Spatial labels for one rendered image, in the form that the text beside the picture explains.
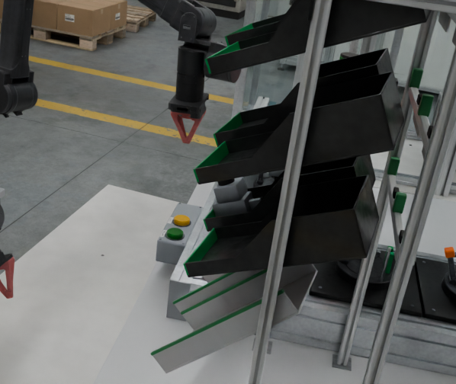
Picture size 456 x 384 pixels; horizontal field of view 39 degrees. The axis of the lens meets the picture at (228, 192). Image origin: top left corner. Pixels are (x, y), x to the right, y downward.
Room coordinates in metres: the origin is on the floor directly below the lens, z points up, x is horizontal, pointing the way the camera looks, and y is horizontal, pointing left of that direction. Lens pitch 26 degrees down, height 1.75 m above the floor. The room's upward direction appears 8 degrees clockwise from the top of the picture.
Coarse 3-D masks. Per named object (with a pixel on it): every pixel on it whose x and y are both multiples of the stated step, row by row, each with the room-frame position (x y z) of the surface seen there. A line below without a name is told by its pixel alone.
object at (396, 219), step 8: (416, 88) 1.04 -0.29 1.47; (416, 96) 1.00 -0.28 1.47; (416, 104) 0.95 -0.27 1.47; (416, 112) 0.93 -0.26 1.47; (416, 120) 0.91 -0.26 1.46; (424, 120) 0.88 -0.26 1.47; (424, 128) 0.84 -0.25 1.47; (424, 136) 0.82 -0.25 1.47; (424, 144) 0.81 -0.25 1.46; (392, 176) 1.04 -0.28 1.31; (392, 184) 1.01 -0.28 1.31; (392, 192) 0.97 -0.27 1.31; (392, 200) 0.94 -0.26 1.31; (392, 216) 0.90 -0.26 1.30; (400, 216) 0.89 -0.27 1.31; (400, 224) 0.86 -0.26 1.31
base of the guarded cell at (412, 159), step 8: (408, 144) 2.48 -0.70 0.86; (416, 144) 2.49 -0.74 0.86; (384, 152) 2.35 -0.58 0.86; (408, 152) 2.39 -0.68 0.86; (416, 152) 2.40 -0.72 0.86; (376, 160) 2.26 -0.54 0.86; (384, 160) 2.27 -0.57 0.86; (400, 160) 2.29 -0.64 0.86; (408, 160) 2.30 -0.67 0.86; (416, 160) 2.31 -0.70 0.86; (400, 168) 2.21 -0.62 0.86; (408, 168) 2.22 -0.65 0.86; (416, 168) 2.23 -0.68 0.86; (376, 184) 2.03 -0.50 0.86; (400, 184) 2.06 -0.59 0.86; (408, 192) 2.00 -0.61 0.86
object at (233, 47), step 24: (336, 0) 0.79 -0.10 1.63; (360, 0) 0.78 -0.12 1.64; (288, 24) 0.80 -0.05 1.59; (336, 24) 0.79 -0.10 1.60; (360, 24) 0.78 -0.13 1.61; (384, 24) 0.77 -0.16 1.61; (408, 24) 0.77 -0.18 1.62; (240, 48) 0.95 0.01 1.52; (264, 48) 0.81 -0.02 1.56; (288, 48) 0.80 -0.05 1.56; (216, 72) 0.83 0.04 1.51
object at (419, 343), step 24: (192, 288) 1.15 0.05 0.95; (312, 312) 1.12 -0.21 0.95; (336, 312) 1.11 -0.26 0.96; (288, 336) 1.12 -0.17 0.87; (312, 336) 1.12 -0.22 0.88; (336, 336) 1.11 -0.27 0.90; (360, 336) 1.11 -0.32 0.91; (408, 336) 1.10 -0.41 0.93; (432, 336) 1.09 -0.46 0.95; (408, 360) 1.09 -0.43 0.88; (432, 360) 1.09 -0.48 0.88
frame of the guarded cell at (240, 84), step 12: (252, 0) 2.13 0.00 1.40; (252, 12) 2.13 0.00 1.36; (240, 72) 2.13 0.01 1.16; (240, 84) 2.13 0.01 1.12; (240, 96) 2.13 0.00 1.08; (240, 108) 2.13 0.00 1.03; (252, 108) 2.58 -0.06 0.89; (408, 132) 2.55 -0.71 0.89; (396, 180) 2.07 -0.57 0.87; (408, 180) 2.06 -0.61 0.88
